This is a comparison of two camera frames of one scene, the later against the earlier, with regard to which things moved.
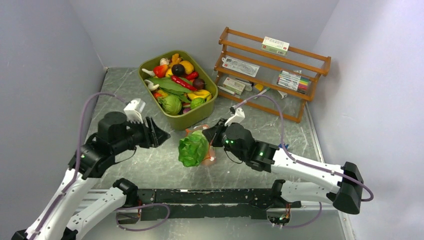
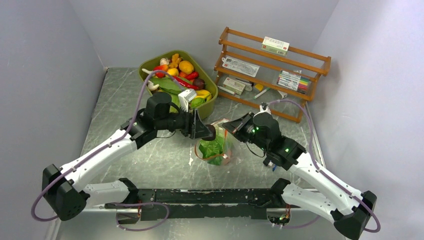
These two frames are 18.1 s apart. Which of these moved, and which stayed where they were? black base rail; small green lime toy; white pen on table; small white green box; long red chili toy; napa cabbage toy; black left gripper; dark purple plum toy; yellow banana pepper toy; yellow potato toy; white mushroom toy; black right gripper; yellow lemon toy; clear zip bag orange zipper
Moved: napa cabbage toy; dark purple plum toy; clear zip bag orange zipper; black left gripper; black right gripper
Stayed: white mushroom toy; white pen on table; black base rail; yellow lemon toy; long red chili toy; yellow banana pepper toy; yellow potato toy; small green lime toy; small white green box
